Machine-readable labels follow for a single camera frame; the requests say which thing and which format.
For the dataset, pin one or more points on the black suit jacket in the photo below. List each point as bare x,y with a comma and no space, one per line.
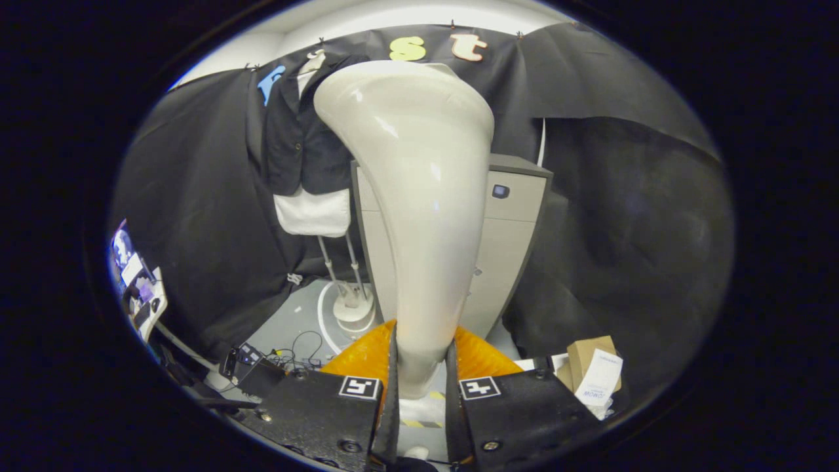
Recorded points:
295,144

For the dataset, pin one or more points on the black backdrop cloth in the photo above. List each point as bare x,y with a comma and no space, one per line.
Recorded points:
623,229

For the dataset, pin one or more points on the white table with devices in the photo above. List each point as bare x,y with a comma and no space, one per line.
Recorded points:
141,295

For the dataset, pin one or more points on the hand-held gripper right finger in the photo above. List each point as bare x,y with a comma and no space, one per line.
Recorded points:
518,419

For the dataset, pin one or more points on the grey cabinet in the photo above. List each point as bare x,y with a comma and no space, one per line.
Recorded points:
505,242

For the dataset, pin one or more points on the white garment rack stand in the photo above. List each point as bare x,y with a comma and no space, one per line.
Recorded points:
354,314

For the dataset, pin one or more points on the white flat board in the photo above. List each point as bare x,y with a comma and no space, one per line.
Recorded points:
524,362

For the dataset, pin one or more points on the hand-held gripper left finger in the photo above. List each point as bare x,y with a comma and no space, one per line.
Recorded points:
321,419

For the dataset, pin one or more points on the small dark cabinet lock panel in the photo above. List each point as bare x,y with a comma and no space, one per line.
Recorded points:
501,191

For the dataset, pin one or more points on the black electronic box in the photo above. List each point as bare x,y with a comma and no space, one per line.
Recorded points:
252,367

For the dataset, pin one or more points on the white printed paper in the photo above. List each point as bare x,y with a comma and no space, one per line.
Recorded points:
600,383

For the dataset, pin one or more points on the brown cardboard box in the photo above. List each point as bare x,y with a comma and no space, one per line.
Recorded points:
583,354

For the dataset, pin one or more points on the white garment steamer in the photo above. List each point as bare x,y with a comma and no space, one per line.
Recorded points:
419,196

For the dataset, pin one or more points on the white shirt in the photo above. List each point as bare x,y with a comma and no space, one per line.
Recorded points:
311,213

